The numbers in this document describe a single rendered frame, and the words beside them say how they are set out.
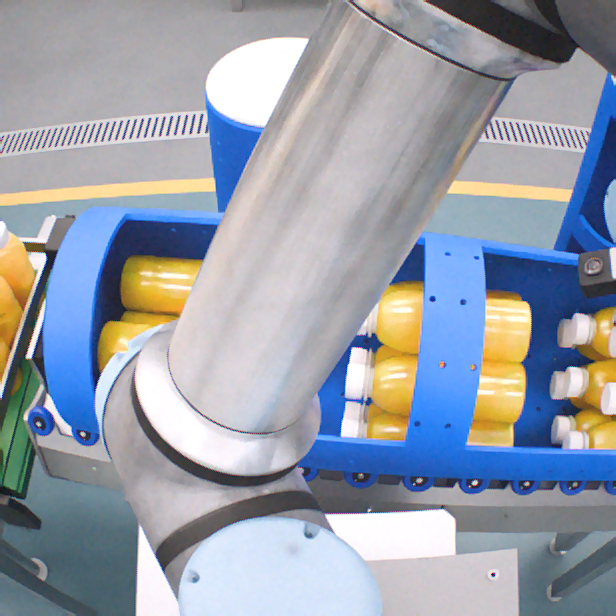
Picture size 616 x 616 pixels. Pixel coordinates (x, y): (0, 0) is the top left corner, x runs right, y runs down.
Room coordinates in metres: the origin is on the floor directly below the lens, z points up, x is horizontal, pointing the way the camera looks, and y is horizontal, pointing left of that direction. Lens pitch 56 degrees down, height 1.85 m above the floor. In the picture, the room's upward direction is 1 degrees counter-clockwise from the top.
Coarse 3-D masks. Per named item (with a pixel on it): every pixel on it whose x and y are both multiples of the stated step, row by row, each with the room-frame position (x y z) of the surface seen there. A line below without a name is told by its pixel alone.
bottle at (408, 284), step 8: (408, 280) 0.52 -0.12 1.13; (416, 280) 0.52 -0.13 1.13; (392, 288) 0.51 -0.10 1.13; (400, 288) 0.50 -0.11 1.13; (408, 288) 0.50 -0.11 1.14; (416, 288) 0.50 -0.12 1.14; (488, 296) 0.49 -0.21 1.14; (496, 296) 0.49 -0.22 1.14; (504, 296) 0.49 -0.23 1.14; (512, 296) 0.49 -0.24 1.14; (520, 296) 0.49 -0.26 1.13
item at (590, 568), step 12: (612, 540) 0.31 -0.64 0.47; (600, 552) 0.31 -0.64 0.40; (612, 552) 0.29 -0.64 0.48; (588, 564) 0.30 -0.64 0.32; (600, 564) 0.28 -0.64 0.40; (612, 564) 0.27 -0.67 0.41; (564, 576) 0.31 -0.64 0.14; (576, 576) 0.29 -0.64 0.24; (588, 576) 0.27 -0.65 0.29; (552, 588) 0.30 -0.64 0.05; (564, 588) 0.28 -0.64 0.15; (576, 588) 0.27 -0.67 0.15; (552, 600) 0.27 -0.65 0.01
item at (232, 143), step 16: (208, 112) 0.98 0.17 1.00; (208, 128) 1.01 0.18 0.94; (224, 128) 0.94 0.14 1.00; (240, 128) 0.91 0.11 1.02; (256, 128) 0.91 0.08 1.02; (224, 144) 0.94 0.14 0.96; (240, 144) 0.91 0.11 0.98; (224, 160) 0.94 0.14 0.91; (240, 160) 0.92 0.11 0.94; (224, 176) 0.95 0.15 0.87; (240, 176) 0.92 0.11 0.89; (224, 192) 0.95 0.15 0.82; (224, 208) 0.96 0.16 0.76
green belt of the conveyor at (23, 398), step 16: (32, 368) 0.53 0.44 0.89; (32, 384) 0.50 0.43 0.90; (16, 400) 0.47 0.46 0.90; (32, 400) 0.47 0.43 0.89; (16, 416) 0.44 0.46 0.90; (16, 432) 0.41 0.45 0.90; (0, 448) 0.38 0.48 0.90; (16, 448) 0.39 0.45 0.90; (32, 448) 0.40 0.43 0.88; (16, 464) 0.36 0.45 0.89; (32, 464) 0.38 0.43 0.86; (0, 480) 0.33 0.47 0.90; (16, 480) 0.33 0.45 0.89; (16, 496) 0.32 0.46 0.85
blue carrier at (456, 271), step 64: (64, 256) 0.49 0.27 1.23; (128, 256) 0.62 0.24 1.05; (192, 256) 0.61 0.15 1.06; (448, 256) 0.48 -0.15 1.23; (512, 256) 0.50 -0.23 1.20; (576, 256) 0.50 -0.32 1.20; (64, 320) 0.42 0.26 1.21; (448, 320) 0.40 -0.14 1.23; (64, 384) 0.37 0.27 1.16; (448, 384) 0.34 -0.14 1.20; (320, 448) 0.31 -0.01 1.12; (384, 448) 0.31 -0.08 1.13; (448, 448) 0.30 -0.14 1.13; (512, 448) 0.29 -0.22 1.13
